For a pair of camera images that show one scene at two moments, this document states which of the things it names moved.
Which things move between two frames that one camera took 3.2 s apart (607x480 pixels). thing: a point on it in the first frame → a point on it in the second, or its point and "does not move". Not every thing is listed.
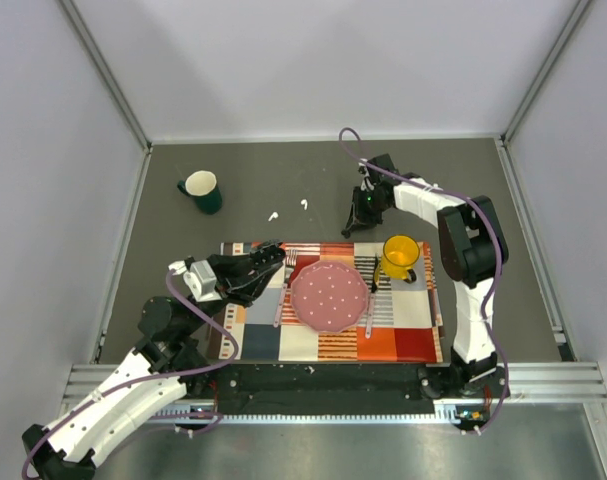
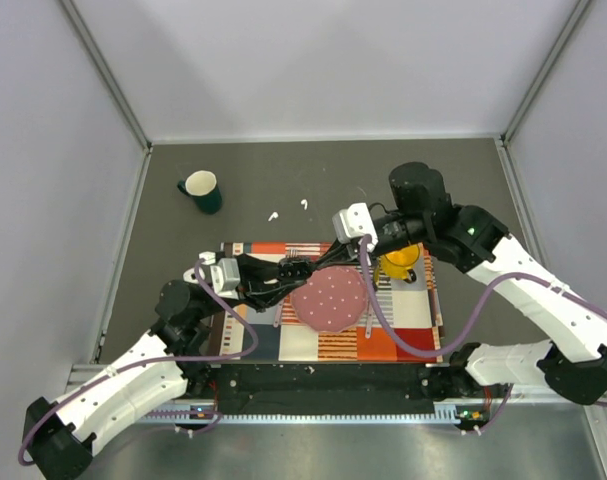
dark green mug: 202,185 does not move
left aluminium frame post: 119,92 does not move
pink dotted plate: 328,296 does not move
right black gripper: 357,216 → 340,253
